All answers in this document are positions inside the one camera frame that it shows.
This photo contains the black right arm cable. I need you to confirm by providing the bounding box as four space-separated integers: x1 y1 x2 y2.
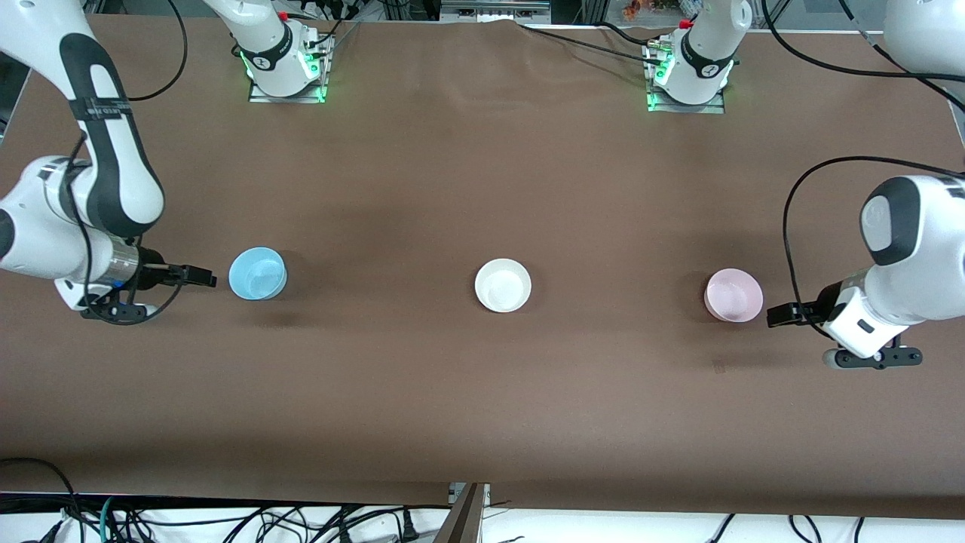
66 0 188 327

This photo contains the brown table cover sheet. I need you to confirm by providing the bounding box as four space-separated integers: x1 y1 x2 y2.
0 14 965 521

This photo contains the pink bowl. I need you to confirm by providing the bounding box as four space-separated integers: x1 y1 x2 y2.
704 268 764 324

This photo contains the long black cable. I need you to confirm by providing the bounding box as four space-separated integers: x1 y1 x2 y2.
516 23 664 65

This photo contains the blue bowl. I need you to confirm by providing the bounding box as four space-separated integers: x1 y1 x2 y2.
228 247 288 301

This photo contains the short black cable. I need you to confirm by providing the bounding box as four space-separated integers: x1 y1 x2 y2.
596 21 660 46

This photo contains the thick black cable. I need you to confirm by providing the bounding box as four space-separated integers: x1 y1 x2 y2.
0 457 85 543

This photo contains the grey metal box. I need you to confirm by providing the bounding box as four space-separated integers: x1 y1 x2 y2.
440 0 553 23

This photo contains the white bowl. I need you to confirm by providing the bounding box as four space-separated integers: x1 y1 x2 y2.
474 258 532 313

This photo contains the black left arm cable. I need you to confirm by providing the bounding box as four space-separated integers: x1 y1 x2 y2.
761 0 965 340

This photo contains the aluminium profile bar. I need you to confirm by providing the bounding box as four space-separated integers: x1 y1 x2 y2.
433 483 487 543

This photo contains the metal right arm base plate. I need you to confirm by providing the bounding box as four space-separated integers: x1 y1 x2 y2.
249 30 332 104

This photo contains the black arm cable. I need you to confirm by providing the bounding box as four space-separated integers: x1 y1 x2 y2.
761 0 965 340
66 0 188 327

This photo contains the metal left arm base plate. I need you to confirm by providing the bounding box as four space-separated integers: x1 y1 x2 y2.
645 41 726 114

